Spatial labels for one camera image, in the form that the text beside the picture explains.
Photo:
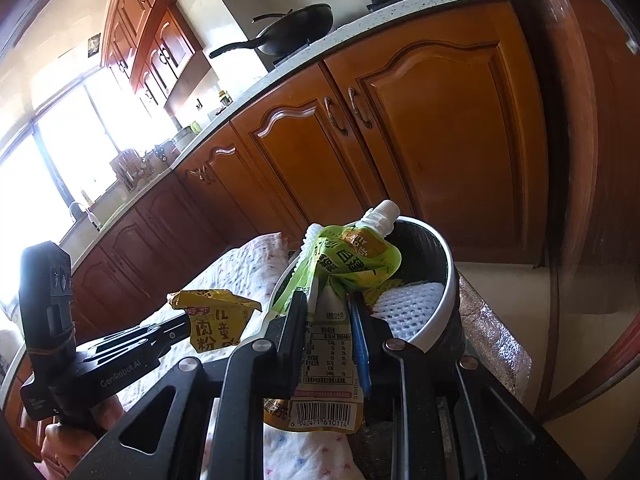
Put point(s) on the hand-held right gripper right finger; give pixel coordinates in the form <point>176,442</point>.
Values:
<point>361,345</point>

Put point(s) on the kitchen window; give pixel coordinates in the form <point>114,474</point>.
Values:
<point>75,150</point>

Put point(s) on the white rimmed black trash bin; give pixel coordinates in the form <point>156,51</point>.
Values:
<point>425,255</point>

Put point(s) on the white dotted blanket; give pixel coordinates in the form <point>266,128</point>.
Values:
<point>235,270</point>

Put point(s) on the green white spout pouch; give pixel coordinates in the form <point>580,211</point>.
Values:
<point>330,340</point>

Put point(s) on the white foam fruit net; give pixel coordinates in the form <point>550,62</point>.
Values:
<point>410,310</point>

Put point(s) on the small condiment bottle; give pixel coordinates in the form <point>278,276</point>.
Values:
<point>195,127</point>
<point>224,100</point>

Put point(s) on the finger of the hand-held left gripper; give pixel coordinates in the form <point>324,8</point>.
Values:
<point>150,332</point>
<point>165,346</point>

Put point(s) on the black gas cooktop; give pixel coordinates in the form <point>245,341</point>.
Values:
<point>295,56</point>

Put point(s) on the wooden cabinet door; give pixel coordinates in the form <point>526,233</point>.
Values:
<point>310,160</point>
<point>235,200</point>
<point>115,280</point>
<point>175,230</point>
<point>440,135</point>

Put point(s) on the yellow food wrapper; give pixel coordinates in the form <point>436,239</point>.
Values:
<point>215,320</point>

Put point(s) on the countertop utensil rack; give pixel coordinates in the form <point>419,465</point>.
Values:
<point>130,170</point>

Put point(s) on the sink faucet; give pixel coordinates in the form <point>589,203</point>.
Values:
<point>82,212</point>

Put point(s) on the speckled kitchen countertop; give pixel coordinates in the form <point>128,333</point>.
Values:
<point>360,30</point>

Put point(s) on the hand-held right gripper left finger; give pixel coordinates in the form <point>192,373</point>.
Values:
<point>292,350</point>

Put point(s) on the black wok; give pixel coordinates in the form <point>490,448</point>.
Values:
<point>295,27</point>

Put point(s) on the person's left hand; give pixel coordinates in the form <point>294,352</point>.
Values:
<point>65,447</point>

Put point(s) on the plastic wrapped wooden cabinet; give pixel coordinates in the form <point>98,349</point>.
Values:
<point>590,160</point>

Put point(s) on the dark wall sticker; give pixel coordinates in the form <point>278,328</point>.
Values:
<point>94,45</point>

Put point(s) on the wooden upper wall cabinets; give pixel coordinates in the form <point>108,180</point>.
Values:
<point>150,45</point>

